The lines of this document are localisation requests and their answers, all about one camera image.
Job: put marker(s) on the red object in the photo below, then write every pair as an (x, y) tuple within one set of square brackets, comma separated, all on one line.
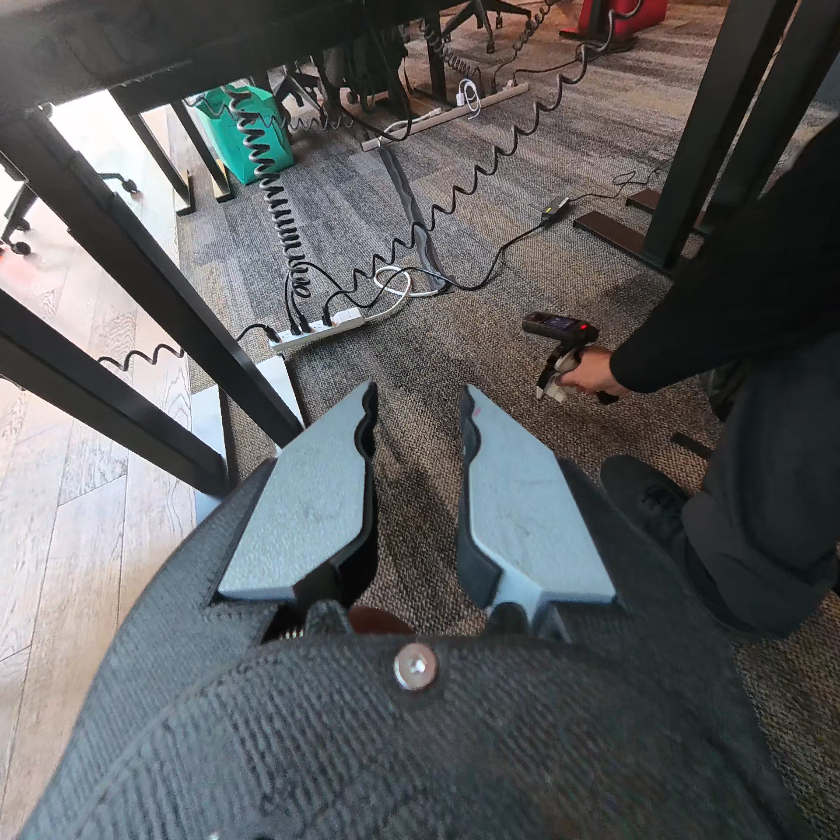
[(617, 13)]

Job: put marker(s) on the white power strip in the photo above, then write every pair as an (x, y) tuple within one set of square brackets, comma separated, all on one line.
[(315, 328)]

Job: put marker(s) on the green bag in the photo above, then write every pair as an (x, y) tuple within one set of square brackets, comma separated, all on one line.
[(253, 138)]

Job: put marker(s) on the person's right hand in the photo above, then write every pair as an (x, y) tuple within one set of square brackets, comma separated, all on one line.
[(590, 374)]

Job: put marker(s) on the grey power strip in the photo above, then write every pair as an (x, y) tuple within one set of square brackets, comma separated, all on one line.
[(446, 111)]

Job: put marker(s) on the person's right forearm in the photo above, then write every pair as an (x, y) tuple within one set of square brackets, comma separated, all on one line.
[(722, 295)]

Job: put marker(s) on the white charger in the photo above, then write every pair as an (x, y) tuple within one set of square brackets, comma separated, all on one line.
[(467, 92)]

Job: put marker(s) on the black table leg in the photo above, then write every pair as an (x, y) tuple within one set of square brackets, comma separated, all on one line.
[(715, 131)]

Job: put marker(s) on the grey desk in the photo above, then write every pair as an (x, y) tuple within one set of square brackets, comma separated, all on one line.
[(131, 39)]

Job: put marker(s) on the person's black shoe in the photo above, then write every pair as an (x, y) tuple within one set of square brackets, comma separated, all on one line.
[(643, 499)]

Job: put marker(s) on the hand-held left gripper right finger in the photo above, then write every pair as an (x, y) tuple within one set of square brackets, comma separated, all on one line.
[(531, 512)]

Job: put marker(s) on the black power adapter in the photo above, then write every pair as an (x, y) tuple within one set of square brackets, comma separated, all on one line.
[(558, 205)]

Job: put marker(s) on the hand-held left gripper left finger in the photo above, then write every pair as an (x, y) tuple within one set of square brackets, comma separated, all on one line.
[(308, 499)]

